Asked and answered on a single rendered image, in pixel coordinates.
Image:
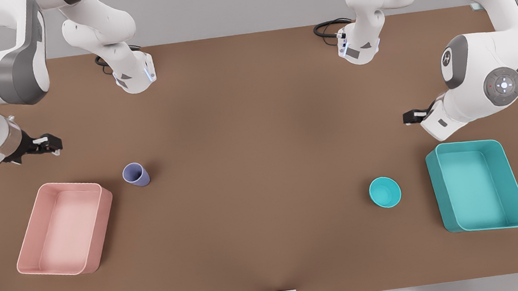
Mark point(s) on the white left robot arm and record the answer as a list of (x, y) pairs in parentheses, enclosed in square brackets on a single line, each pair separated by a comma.
[(485, 53)]

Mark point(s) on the teal bowl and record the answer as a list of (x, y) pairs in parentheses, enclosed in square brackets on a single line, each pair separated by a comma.
[(385, 192)]

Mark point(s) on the teal rectangular box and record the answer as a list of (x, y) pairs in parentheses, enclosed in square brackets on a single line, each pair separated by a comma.
[(476, 185)]

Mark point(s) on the pink rectangular box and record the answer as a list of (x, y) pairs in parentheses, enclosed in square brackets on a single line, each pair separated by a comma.
[(64, 228)]

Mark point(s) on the purple cup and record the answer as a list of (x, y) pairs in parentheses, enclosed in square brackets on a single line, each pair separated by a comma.
[(136, 174)]

